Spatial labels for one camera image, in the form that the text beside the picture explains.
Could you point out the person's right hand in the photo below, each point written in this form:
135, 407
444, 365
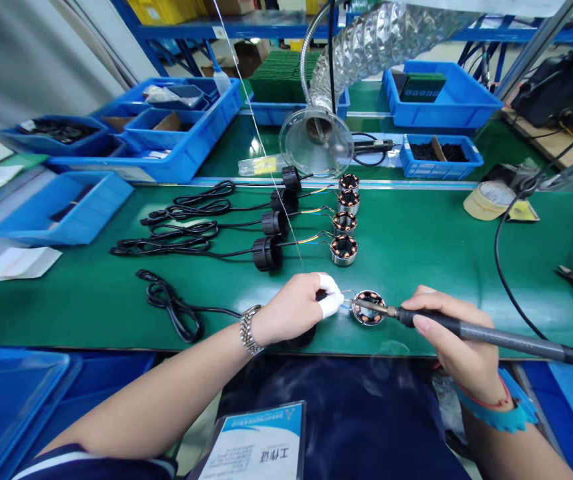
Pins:
466, 345

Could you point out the person's left hand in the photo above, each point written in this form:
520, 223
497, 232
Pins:
286, 310

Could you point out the person's right thumb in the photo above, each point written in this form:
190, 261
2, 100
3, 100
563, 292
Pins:
428, 332

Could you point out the person's left fingers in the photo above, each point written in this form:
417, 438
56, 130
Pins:
330, 295

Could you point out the person's right index finger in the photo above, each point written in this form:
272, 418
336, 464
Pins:
423, 301

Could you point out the grey soldering iron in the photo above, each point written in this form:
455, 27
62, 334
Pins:
496, 337

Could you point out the copper wound motor stator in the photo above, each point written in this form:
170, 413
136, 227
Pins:
344, 223
348, 202
348, 182
370, 312
343, 251

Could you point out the green table mat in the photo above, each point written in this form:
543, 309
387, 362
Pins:
416, 250

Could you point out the black round cap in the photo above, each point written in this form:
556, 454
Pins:
291, 177
284, 200
273, 223
266, 253

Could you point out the person's body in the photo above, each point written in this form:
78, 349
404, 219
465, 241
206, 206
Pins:
356, 415

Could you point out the beige tape roll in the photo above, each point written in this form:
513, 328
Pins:
486, 200

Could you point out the blue crate of black pieces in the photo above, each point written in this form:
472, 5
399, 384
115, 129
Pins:
438, 160

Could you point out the clear bag yellow label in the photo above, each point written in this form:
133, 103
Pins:
258, 165

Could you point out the soldering iron stand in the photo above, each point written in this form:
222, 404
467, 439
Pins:
519, 185

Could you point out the clear fume funnel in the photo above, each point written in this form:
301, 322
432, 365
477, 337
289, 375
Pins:
316, 142

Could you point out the black handheld tool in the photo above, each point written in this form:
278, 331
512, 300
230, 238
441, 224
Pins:
373, 146

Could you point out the blue white badge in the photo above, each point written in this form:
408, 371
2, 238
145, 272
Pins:
253, 442

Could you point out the blue plastic box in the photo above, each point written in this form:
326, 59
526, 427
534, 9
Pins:
571, 420

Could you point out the green conveyor belt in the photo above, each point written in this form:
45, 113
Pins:
246, 145

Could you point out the blue bin with black modules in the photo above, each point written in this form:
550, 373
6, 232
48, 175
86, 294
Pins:
446, 100

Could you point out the wooden board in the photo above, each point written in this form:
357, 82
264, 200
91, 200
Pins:
561, 145

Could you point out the blue bin of circuit boards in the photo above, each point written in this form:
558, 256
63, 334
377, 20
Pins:
286, 85

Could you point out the large blue divided bin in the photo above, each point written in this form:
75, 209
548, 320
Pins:
186, 130

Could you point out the metal gooseneck tube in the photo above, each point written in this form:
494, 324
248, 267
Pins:
308, 55

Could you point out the white squeeze bottle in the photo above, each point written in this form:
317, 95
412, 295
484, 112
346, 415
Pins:
221, 75

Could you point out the black soldering station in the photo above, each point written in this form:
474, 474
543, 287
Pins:
556, 85

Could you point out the empty blue bin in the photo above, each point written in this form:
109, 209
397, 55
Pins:
66, 210

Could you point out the blue metal shelf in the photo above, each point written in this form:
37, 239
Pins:
246, 25

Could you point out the small blue bin black parts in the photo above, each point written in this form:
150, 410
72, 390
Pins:
58, 135

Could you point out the white paper sheets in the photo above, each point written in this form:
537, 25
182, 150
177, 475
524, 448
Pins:
11, 262

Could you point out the blue plastic tray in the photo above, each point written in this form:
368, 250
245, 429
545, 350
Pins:
6, 405

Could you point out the silver flexible fume duct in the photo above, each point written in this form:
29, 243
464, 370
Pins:
381, 40

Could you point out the aluminium frame post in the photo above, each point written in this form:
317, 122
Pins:
536, 45

